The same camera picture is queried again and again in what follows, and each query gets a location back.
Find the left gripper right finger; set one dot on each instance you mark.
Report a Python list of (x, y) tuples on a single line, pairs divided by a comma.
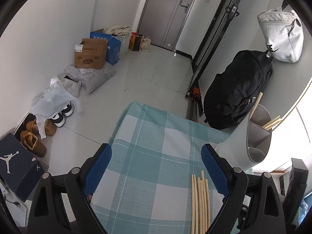
[(249, 200)]

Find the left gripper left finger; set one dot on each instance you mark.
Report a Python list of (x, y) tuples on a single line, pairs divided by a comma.
[(48, 214)]

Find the wooden chopstick on table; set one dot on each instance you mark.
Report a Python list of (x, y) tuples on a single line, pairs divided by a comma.
[(196, 205), (201, 205), (207, 204), (192, 205)]

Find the navy Jordan shoe box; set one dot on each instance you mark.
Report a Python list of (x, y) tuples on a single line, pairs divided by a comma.
[(20, 169)]

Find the white utensil holder cylinder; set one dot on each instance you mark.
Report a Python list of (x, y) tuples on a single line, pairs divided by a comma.
[(249, 143)]

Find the chopstick in holder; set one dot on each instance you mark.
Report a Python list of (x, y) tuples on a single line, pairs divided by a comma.
[(255, 104), (271, 123)]

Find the black white sneakers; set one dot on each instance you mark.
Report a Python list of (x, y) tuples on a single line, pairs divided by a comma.
[(59, 119)]

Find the white plastic bag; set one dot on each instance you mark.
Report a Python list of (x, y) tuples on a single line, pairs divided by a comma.
[(53, 101)]

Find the teal checked tablecloth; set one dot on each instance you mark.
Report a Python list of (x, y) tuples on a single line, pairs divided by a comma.
[(146, 187)]

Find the black backpack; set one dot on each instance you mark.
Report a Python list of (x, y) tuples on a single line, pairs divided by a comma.
[(233, 93)]

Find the grey parcel bag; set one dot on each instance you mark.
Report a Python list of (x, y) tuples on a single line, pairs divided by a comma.
[(90, 78)]

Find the brown cardboard box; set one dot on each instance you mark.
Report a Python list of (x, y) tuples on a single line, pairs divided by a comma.
[(90, 53)]

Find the blue cardboard box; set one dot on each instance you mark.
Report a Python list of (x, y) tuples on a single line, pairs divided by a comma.
[(113, 45)]

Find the white sling bag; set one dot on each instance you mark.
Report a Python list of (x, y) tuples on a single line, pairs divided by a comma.
[(283, 33)]

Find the beige paper bag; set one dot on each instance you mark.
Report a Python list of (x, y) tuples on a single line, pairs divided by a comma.
[(145, 44)]

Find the cream cloth bundle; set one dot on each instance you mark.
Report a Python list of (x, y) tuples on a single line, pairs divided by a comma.
[(119, 30)]

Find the grey door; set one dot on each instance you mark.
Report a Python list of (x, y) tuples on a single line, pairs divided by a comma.
[(162, 21)]

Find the black metal frame stand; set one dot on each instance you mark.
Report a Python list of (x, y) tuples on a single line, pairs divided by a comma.
[(225, 13)]

